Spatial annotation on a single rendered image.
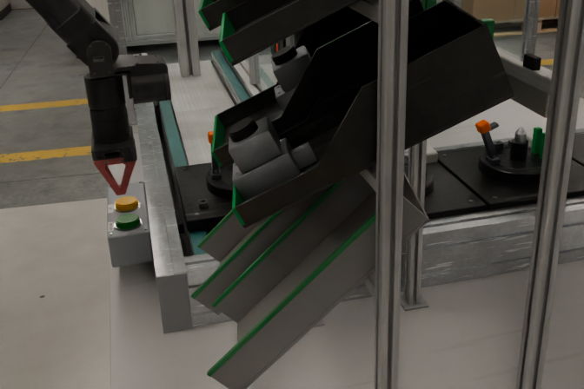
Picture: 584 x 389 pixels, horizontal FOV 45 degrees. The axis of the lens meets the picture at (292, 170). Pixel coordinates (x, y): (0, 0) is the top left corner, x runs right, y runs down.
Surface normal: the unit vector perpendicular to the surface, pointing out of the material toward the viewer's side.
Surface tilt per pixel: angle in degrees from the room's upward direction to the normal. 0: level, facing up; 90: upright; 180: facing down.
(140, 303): 0
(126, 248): 90
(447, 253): 90
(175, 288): 90
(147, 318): 0
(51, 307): 0
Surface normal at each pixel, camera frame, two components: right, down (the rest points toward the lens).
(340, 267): 0.07, 0.40
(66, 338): -0.04, -0.91
